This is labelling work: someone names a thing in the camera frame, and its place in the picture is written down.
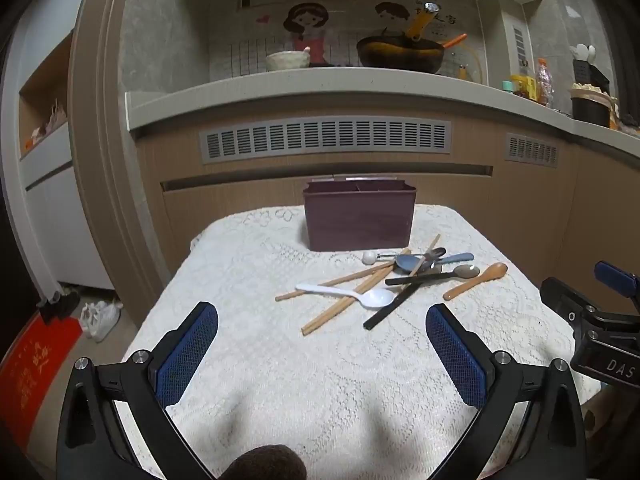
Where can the white lace tablecloth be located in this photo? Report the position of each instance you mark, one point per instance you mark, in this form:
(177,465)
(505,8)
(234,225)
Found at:
(300,385)

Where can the black chopstick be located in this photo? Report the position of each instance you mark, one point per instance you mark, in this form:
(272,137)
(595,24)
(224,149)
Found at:
(387,312)

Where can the red doormat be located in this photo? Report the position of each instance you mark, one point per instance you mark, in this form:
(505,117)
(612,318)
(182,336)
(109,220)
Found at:
(35,375)

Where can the metal spoon with white knob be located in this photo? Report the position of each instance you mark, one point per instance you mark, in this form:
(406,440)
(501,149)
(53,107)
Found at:
(369,258)

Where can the grey stone kitchen countertop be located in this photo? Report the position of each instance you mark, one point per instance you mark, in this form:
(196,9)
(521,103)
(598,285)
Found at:
(300,90)

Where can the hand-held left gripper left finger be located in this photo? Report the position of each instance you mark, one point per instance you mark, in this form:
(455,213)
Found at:
(187,355)

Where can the black shoes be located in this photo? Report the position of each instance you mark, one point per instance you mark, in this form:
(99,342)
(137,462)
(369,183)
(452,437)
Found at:
(60,305)

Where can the purple plastic utensil holder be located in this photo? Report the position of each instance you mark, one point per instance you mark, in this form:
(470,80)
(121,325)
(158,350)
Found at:
(357,215)

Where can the teal cup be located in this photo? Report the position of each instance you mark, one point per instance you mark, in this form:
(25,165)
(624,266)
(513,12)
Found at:
(507,86)

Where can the cartoon wall sticker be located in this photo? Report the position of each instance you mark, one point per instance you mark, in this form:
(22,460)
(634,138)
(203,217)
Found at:
(305,20)

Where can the black rack with white spoons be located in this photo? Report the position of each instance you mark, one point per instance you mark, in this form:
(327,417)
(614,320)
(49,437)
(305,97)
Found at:
(590,67)

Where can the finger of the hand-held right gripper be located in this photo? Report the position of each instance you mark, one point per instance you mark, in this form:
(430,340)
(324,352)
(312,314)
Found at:
(615,276)
(560,297)

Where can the long grey vent grille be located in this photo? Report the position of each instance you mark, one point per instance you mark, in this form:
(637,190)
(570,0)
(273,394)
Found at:
(325,139)

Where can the black pot with cream rim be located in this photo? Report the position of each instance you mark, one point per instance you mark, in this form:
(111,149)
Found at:
(590,110)

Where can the blue plastic spoon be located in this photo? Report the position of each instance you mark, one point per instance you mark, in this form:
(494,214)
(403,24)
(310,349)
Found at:
(407,261)

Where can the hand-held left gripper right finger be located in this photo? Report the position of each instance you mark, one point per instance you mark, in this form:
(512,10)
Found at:
(457,355)

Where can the wooden door frame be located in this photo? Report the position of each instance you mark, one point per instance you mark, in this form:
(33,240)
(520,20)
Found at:
(100,160)

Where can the brown wooden spoon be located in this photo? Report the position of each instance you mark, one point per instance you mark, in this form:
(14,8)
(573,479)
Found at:
(492,271)

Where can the wooden chopstick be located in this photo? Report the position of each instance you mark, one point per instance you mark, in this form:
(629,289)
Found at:
(325,281)
(331,316)
(320,319)
(428,252)

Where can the white plastic spoon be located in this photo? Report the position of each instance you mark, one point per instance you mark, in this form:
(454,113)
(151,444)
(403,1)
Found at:
(372,298)

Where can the small grey vent grille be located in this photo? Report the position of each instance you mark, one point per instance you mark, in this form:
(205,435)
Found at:
(531,149)

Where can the plastic bottle with orange cap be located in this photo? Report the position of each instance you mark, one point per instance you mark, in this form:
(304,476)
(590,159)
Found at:
(545,82)

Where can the cream ceramic bowl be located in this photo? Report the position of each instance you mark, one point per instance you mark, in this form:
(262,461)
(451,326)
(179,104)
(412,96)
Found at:
(286,61)

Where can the white shelf cabinet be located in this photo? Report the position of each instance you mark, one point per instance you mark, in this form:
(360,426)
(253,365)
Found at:
(55,200)

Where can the yellow package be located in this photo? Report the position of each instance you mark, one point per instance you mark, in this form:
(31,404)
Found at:
(524,87)

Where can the white sneakers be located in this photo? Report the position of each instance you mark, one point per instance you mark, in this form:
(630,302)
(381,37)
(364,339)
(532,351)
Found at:
(102,317)

